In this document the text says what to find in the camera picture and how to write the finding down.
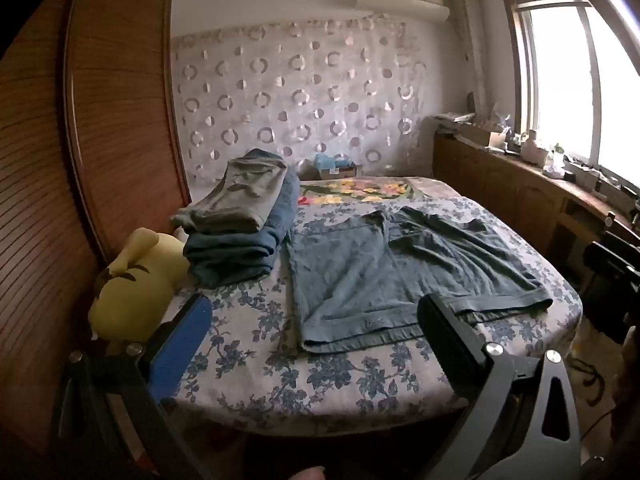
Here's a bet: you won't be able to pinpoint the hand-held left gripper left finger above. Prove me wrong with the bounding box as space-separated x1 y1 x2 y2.
52 292 213 480

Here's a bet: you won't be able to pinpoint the colourful flower blanket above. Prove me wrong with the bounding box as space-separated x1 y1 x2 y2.
297 176 451 207

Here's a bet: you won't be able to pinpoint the blue plastic bag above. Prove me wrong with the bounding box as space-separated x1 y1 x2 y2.
315 154 353 171

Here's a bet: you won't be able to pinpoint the small cardboard box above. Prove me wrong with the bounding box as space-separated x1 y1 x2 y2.
314 152 363 181

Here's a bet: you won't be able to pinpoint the low wooden cabinet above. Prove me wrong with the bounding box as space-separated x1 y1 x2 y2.
432 130 640 286

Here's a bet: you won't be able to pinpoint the blue floral bed blanket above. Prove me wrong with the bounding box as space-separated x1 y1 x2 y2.
150 192 583 433

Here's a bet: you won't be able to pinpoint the window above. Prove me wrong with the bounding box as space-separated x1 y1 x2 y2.
500 0 640 196

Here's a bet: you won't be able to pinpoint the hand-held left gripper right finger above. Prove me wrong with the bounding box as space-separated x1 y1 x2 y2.
416 292 583 480

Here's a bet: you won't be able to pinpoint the white wall pipe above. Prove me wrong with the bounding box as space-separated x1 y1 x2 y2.
450 0 488 116

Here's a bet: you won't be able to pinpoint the clutter of small items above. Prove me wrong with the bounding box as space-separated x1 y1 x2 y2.
432 102 640 221

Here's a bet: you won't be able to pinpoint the blue-grey pants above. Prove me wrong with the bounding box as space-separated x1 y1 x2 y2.
285 205 555 356

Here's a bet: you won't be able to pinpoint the yellow plush toy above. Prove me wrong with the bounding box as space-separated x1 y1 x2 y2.
87 227 193 356

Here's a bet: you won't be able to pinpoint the folded blue jeans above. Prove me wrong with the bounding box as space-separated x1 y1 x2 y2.
184 148 301 288

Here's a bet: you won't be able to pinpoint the wooden headboard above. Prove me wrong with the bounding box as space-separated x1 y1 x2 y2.
0 0 193 480

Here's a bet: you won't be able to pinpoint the folded grey pants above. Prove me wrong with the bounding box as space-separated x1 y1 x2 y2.
170 157 290 235

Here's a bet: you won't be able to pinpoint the circle-patterned curtain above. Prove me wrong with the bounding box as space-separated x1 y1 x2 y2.
171 15 436 196

